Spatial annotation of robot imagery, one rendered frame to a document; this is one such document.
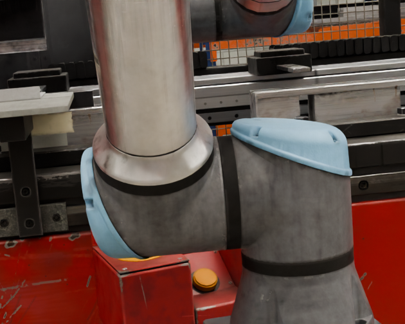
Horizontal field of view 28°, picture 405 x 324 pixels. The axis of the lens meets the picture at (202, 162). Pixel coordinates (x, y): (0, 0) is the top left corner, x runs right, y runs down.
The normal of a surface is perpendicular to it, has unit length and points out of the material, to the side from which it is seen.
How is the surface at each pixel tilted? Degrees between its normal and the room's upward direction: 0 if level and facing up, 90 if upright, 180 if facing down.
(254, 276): 88
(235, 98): 90
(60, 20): 90
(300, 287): 81
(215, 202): 87
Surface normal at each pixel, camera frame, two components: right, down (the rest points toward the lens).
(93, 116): 0.12, 0.16
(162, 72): 0.46, 0.58
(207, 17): 0.07, 0.42
